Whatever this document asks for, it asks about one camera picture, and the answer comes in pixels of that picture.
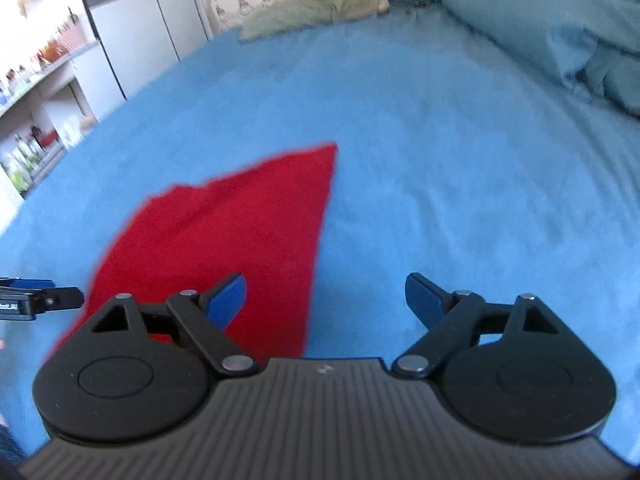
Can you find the green pillow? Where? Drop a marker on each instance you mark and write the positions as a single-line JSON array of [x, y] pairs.
[[300, 17]]

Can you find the blue duvet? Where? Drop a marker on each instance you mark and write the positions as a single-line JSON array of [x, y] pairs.
[[540, 25]]

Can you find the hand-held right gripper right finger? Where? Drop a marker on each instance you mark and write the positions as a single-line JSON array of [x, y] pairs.
[[425, 301]]

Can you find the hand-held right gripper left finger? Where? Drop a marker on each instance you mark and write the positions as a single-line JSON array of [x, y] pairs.
[[227, 304]]

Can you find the blue fuzzy cloth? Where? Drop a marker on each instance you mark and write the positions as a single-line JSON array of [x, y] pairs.
[[7, 447]]

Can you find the white shelf with bottles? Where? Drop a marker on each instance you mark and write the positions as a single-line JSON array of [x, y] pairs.
[[30, 67]]

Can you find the red knit sweater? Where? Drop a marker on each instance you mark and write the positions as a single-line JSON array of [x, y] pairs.
[[225, 210]]

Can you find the bed with blue sheet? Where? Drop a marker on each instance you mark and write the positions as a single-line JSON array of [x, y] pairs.
[[425, 160]]

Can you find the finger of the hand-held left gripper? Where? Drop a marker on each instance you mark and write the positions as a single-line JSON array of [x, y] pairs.
[[30, 283], [62, 298]]

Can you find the white and grey wardrobe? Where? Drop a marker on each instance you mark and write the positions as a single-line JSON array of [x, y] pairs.
[[135, 25]]

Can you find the white shelf unit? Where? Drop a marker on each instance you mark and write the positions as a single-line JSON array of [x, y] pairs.
[[55, 85]]

